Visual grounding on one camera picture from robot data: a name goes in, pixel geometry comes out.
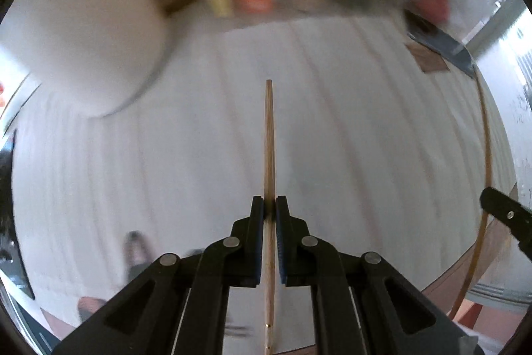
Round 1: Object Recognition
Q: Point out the red round object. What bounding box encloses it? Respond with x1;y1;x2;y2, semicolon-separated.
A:
413;0;452;25

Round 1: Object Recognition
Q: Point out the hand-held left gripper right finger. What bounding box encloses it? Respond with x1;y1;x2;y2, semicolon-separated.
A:
273;195;467;355

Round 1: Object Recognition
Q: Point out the dark grey flat object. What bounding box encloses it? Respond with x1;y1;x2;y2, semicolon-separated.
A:
405;8;476;77

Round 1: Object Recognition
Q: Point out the large white round container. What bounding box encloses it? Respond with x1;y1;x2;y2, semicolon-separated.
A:
0;0;196;118

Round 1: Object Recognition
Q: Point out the light wooden chopstick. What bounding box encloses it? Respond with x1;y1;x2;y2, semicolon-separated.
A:
263;79;277;355
449;64;495;320

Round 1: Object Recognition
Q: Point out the black glossy panel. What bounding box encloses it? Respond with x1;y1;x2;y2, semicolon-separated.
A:
0;130;17;285

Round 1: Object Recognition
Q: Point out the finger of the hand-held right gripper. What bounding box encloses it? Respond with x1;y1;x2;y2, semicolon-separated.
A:
479;186;532;232

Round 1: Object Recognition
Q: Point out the brown wooden block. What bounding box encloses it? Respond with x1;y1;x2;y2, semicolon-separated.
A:
407;43;450;74

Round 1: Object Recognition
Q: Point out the striped cat print mat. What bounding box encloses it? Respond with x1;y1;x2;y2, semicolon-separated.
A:
10;12;518;355

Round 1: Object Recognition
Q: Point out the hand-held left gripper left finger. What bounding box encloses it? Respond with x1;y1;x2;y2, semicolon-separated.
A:
52;195;266;355

